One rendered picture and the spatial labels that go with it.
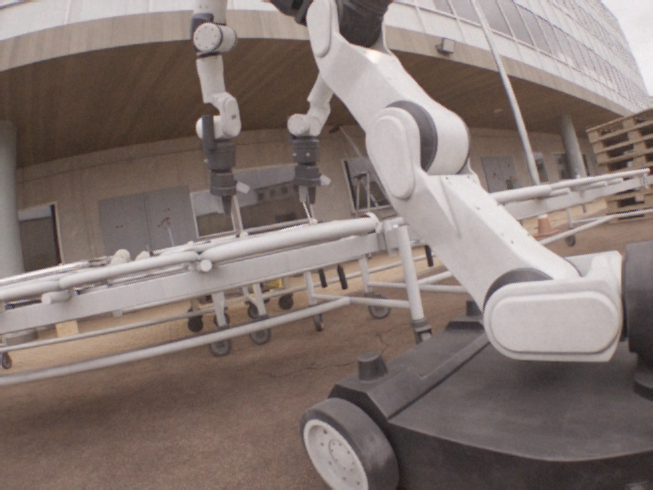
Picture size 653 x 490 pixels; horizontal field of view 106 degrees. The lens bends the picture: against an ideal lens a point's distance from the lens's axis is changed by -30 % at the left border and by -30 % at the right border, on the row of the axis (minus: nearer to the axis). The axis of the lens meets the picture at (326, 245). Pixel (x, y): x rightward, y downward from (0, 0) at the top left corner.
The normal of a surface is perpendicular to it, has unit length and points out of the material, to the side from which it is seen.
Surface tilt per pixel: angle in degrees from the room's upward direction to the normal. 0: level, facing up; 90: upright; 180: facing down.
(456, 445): 90
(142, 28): 90
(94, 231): 90
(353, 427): 37
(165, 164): 90
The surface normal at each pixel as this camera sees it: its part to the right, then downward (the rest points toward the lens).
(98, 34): 0.42, -0.09
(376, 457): 0.44, -0.49
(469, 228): -0.78, 0.16
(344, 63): -0.51, 0.48
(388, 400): 0.27, -0.78
